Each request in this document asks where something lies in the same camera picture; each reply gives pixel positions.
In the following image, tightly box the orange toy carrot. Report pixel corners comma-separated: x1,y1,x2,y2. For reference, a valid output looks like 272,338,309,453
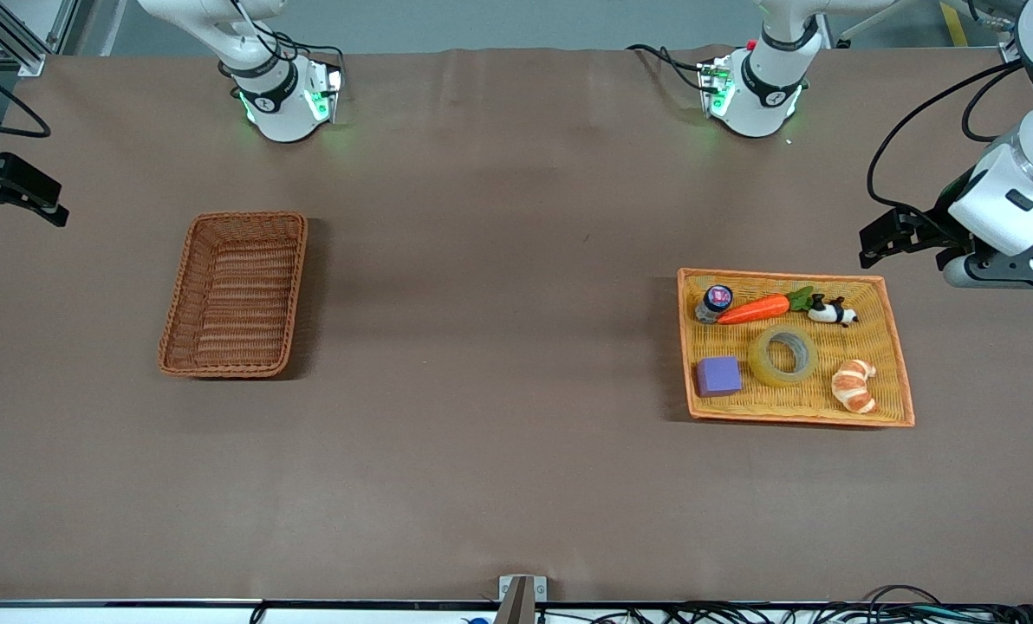
716,285,816,327

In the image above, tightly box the toy croissant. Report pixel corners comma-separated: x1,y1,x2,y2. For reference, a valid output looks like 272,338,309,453
831,359,880,415

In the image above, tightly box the brown table cloth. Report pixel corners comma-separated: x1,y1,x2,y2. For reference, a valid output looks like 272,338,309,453
0,45,1033,603

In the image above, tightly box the small jar with dark lid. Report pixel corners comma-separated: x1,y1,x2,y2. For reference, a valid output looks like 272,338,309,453
695,284,735,325

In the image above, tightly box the black right base cable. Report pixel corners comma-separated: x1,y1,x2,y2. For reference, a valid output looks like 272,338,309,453
270,30,346,75

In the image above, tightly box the black base cable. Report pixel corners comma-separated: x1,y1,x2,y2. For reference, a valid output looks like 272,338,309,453
270,30,346,75
627,43,710,93

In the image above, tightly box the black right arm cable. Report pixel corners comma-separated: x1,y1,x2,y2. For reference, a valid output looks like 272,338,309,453
0,62,52,140

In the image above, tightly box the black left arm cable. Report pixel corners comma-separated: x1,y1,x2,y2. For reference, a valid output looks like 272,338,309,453
867,61,1024,228

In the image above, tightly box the orange flat wicker basket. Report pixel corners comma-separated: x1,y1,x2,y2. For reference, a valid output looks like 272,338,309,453
677,268,916,428

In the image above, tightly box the black cable bundle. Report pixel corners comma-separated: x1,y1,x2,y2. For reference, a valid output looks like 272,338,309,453
538,585,1033,624

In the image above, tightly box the grey base connector box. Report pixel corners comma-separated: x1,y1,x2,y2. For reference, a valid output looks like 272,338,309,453
307,59,345,124
698,54,736,119

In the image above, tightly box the purple foam cube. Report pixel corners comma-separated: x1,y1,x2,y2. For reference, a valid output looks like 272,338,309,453
696,355,743,398

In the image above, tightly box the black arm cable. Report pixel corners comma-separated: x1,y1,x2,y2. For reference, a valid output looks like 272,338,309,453
867,61,1024,228
0,62,52,140

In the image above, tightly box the black left base cable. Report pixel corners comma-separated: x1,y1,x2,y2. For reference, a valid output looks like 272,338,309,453
627,43,710,93

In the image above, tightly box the small metal clamp plate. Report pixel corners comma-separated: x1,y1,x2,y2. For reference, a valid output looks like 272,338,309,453
498,575,547,602

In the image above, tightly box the brown deep wicker basket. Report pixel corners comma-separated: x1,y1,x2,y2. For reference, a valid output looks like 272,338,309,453
157,211,309,380

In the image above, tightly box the black white panda toy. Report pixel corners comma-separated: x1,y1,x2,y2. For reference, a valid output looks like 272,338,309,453
807,295,860,328

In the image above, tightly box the yellow clear tape roll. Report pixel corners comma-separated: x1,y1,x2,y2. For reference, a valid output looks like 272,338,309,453
748,323,819,388

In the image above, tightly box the grey brown upright bar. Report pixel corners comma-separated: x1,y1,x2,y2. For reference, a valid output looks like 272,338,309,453
492,577,536,624

